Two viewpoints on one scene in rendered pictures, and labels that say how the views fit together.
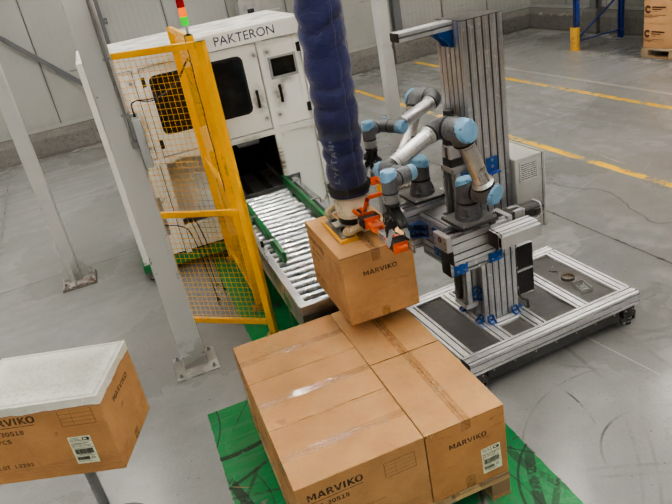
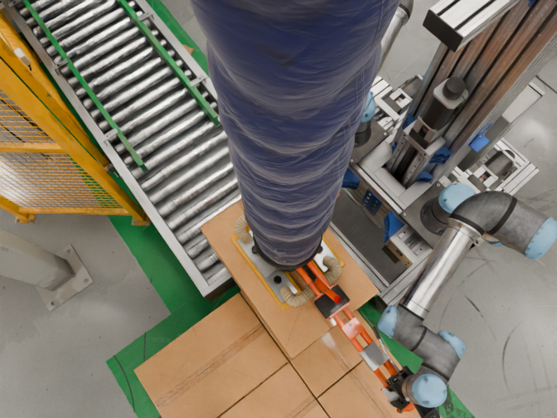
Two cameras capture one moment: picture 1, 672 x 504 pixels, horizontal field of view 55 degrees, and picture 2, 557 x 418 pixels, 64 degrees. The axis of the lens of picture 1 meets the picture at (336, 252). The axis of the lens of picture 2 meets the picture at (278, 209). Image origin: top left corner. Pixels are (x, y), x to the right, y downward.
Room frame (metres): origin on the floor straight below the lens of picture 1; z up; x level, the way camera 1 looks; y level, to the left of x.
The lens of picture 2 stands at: (2.89, 0.02, 2.73)
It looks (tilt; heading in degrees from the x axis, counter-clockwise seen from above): 71 degrees down; 341
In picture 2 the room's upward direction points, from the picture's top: 2 degrees counter-clockwise
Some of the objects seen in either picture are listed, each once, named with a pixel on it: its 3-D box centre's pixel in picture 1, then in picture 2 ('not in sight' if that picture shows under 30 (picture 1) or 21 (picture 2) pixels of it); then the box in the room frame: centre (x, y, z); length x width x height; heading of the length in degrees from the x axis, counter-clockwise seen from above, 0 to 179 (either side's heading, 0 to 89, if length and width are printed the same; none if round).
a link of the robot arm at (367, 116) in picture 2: (418, 166); (357, 109); (3.66, -0.58, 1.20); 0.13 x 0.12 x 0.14; 41
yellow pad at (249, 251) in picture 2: (339, 227); (266, 264); (3.24, -0.04, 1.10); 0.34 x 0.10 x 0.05; 15
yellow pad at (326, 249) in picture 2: not in sight; (307, 235); (3.29, -0.23, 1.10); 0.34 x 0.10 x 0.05; 15
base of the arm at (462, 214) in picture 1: (468, 208); (443, 212); (3.18, -0.75, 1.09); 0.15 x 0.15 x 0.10
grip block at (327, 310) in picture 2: (369, 219); (331, 301); (3.02, -0.20, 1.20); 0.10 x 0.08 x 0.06; 105
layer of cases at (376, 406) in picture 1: (357, 403); (297, 409); (2.68, 0.04, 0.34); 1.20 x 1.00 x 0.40; 16
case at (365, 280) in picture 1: (360, 260); (287, 269); (3.24, -0.12, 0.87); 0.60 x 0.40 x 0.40; 15
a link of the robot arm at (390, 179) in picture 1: (389, 181); (426, 389); (2.71, -0.29, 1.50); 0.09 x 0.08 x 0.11; 125
